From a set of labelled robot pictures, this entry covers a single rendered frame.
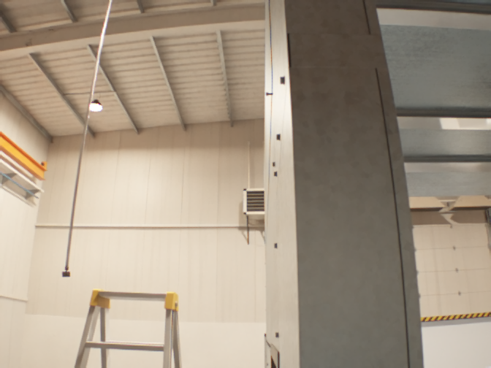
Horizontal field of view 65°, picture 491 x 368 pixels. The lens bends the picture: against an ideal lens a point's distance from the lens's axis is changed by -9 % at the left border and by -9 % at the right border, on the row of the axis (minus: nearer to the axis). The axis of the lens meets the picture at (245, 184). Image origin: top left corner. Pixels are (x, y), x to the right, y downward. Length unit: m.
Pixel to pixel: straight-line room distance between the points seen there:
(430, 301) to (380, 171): 11.45
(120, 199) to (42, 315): 3.88
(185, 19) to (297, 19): 7.91
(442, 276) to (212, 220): 6.35
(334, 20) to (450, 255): 11.84
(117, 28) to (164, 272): 6.27
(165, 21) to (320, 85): 8.03
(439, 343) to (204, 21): 9.64
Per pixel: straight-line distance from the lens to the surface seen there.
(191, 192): 11.79
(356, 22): 0.47
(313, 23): 0.46
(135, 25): 8.52
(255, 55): 9.95
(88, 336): 1.77
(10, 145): 11.17
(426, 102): 1.98
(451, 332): 12.22
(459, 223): 12.56
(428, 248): 12.00
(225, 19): 8.24
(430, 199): 11.54
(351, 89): 0.41
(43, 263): 12.70
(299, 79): 0.41
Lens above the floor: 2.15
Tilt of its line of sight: 20 degrees up
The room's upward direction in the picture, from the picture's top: straight up
